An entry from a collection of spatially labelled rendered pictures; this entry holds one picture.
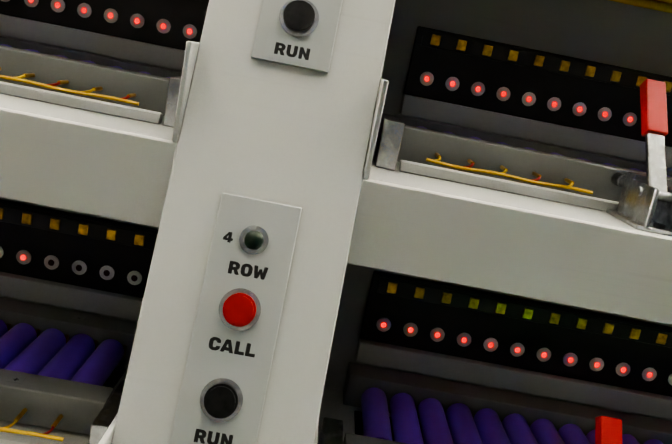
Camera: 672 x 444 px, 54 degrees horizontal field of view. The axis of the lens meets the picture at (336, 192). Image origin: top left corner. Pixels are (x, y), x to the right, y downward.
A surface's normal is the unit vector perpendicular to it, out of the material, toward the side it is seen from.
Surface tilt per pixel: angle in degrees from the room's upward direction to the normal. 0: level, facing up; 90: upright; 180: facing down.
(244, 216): 90
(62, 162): 108
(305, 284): 90
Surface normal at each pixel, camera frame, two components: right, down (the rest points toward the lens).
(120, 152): 0.00, 0.19
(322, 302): 0.05, -0.11
